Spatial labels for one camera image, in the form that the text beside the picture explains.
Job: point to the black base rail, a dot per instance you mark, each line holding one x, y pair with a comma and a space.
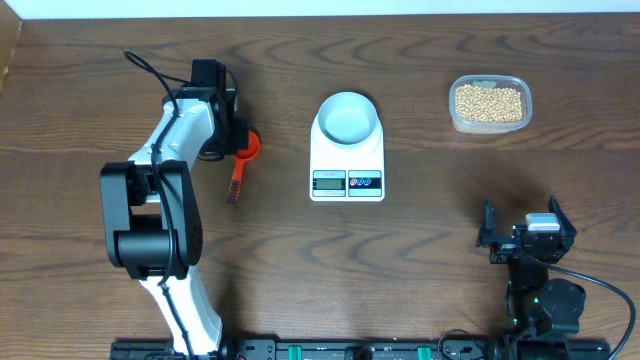
261, 349

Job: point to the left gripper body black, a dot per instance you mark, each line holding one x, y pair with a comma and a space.
234, 137

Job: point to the clear plastic container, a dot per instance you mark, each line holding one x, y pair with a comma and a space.
491, 81

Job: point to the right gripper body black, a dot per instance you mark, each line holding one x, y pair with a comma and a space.
502, 250

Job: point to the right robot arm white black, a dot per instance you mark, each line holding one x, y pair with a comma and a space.
545, 311

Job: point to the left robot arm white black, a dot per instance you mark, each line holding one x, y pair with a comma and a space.
153, 228

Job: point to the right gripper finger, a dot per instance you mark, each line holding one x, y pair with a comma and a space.
566, 227
486, 235

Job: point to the white digital kitchen scale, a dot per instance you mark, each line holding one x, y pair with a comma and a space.
341, 173

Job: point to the orange measuring scoop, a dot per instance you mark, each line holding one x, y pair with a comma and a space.
241, 159

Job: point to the grey white bowl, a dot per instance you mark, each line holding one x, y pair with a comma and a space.
348, 118

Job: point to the yellow soybeans in container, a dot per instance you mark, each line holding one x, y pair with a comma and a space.
488, 105

